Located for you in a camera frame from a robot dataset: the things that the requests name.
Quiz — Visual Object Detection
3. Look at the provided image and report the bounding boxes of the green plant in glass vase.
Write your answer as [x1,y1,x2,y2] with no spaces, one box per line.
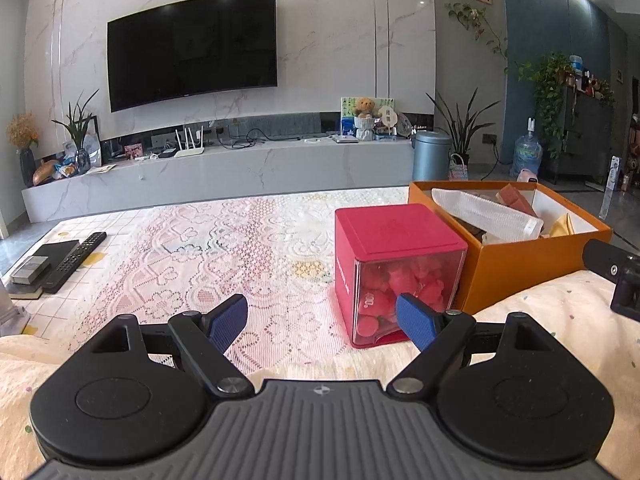
[52,88,101,176]

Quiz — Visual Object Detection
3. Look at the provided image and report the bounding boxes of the leafy plant on cabinet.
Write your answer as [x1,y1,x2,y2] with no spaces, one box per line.
[517,52,576,159]

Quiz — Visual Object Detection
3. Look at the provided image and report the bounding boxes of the pink lace printed blanket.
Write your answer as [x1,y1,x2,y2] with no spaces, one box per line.
[0,185,417,367]

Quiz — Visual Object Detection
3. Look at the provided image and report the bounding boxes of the dark grey cabinet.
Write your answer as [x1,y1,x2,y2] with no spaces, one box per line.
[542,84,619,186]

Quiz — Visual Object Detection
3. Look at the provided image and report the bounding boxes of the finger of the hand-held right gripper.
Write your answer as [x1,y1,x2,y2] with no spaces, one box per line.
[609,270,640,317]
[583,238,640,282]

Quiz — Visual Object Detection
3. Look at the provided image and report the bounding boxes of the hanging vine plant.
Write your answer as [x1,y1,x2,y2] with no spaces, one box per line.
[444,2,509,74]

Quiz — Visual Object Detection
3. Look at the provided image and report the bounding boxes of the grey-blue trash can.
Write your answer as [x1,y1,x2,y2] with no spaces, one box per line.
[412,129,452,185]

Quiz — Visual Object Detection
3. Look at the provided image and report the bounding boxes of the black cables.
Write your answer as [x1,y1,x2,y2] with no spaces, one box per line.
[222,127,302,151]

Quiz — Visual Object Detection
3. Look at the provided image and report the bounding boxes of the blue water bottle with pump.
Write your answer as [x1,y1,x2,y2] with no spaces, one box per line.
[513,117,544,179]

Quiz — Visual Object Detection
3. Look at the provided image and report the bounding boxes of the pink knitted bag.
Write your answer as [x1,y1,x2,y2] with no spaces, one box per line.
[448,153,470,182]

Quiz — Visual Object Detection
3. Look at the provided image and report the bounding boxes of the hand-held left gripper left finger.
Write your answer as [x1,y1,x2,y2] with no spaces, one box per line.
[85,293,256,401]

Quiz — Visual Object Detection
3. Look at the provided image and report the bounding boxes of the brown oval ornament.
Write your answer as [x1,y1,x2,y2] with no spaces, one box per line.
[32,158,61,186]

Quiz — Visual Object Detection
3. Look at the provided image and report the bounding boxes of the red-brown soft block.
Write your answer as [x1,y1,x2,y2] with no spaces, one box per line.
[499,183,537,219]

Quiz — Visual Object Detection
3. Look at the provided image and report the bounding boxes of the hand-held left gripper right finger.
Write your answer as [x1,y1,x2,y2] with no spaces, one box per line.
[385,293,547,397]

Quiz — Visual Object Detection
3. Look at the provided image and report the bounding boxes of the red box with clear side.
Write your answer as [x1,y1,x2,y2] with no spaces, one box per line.
[333,203,470,349]

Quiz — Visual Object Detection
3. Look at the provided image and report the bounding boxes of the teddy bear bouquet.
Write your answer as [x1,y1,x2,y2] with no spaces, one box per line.
[352,97,379,142]

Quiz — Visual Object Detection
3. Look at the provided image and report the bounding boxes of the white marble television console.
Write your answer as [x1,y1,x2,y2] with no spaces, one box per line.
[20,137,416,224]

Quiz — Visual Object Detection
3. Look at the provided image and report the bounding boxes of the white router with antennas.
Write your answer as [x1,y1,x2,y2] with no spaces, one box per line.
[172,124,206,159]

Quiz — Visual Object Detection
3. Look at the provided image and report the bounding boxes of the orange cardboard box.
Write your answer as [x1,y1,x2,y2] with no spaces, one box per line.
[407,179,614,314]

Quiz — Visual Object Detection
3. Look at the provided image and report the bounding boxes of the yellow cloth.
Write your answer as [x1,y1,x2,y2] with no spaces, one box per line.
[548,213,585,239]

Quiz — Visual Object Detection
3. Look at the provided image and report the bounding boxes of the black remote control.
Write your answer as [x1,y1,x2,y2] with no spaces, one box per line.
[42,231,109,294]

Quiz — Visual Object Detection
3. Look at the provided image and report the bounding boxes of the white standing device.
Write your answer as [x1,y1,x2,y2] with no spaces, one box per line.
[599,154,624,221]

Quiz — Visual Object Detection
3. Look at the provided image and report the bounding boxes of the cream dotted blanket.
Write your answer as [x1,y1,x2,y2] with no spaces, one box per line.
[0,269,640,480]

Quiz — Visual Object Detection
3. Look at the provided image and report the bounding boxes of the black wall television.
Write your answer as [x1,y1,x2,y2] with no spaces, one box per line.
[106,0,279,114]

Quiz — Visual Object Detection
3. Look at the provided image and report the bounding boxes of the green picture board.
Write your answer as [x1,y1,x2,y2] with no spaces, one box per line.
[340,96,396,137]

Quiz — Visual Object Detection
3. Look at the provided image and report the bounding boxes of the round white hand fan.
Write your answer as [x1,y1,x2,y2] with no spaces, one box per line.
[374,104,399,137]

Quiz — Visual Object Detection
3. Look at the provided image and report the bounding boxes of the snack packets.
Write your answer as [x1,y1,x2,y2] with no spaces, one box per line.
[52,157,81,180]

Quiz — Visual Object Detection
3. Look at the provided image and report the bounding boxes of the dried flowers in dark vase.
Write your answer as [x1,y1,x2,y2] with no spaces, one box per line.
[5,112,41,186]

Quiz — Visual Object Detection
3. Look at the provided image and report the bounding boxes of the small grey box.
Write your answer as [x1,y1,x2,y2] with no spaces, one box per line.
[10,254,51,284]

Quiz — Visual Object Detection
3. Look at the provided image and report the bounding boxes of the black book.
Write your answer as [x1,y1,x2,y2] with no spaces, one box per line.
[9,239,81,287]

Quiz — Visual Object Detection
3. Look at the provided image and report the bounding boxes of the long-leaf potted plant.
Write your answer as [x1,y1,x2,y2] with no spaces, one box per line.
[425,87,501,166]

